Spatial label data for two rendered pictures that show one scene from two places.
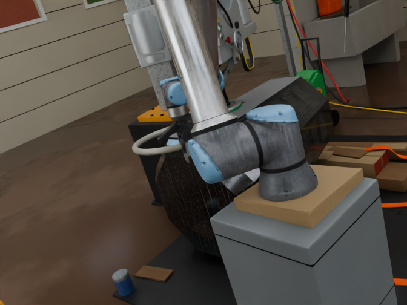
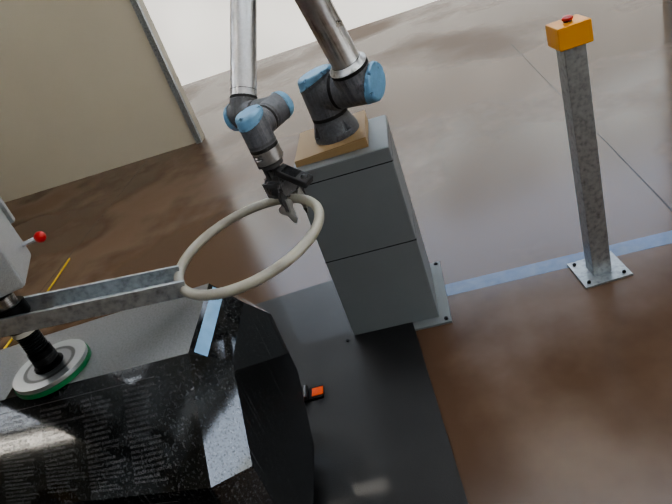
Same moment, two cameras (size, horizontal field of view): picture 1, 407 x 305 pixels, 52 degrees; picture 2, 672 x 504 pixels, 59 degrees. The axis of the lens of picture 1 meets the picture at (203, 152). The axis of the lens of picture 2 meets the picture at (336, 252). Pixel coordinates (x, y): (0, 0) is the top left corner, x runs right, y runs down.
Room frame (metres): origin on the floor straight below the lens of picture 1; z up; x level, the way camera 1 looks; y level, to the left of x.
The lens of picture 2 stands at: (2.90, 1.47, 1.67)
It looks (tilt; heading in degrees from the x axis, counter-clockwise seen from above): 29 degrees down; 230
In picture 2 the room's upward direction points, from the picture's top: 21 degrees counter-clockwise
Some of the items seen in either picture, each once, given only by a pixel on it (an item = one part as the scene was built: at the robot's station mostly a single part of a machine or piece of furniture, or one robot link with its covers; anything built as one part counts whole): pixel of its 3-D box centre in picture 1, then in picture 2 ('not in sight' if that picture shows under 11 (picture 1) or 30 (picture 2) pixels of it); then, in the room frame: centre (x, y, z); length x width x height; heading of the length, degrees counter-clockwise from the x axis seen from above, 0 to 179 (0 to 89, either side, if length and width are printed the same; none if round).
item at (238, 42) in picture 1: (233, 43); not in sight; (2.65, -0.38, 1.20); 0.15 x 0.10 x 0.15; 152
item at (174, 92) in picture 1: (180, 92); (271, 111); (1.71, 0.02, 1.20); 0.12 x 0.12 x 0.09; 10
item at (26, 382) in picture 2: (224, 106); (50, 365); (2.60, -0.22, 0.85); 0.21 x 0.21 x 0.01
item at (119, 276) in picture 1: (123, 282); not in sight; (2.22, 0.70, 0.08); 0.10 x 0.10 x 0.13
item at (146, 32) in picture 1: (176, 25); not in sight; (3.30, -0.09, 1.37); 0.74 x 0.34 x 0.25; 75
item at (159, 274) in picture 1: (154, 273); not in sight; (2.30, 0.53, 0.02); 0.25 x 0.10 x 0.01; 53
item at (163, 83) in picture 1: (172, 91); (256, 129); (1.81, 0.05, 1.19); 0.10 x 0.09 x 0.12; 10
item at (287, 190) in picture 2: (184, 127); (277, 177); (1.81, 0.05, 1.02); 0.09 x 0.08 x 0.12; 92
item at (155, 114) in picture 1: (175, 107); not in sight; (3.35, 0.10, 0.76); 0.49 x 0.49 x 0.05; 43
